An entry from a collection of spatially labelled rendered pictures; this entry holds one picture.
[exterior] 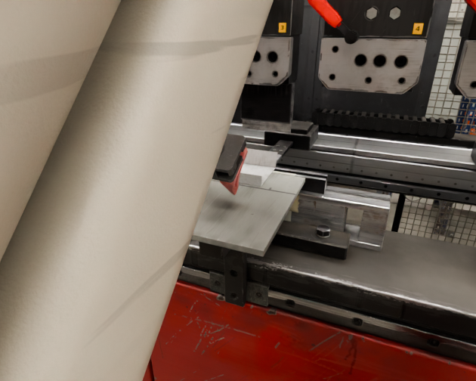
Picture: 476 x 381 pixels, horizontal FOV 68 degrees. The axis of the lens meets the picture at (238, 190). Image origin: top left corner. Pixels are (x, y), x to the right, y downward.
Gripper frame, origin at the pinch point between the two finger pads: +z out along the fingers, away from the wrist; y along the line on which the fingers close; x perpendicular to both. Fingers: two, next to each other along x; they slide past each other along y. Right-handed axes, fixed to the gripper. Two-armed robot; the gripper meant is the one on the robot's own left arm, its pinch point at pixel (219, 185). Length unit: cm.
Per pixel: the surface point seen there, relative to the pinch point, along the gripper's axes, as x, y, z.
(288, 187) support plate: -7.8, -8.9, 8.3
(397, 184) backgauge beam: -30, -29, 31
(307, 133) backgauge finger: -32.9, -6.5, 20.1
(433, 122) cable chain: -49, -36, 27
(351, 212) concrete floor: -118, -16, 186
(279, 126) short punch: -18.5, -4.7, 3.9
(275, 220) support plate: 3.0, -10.2, 2.1
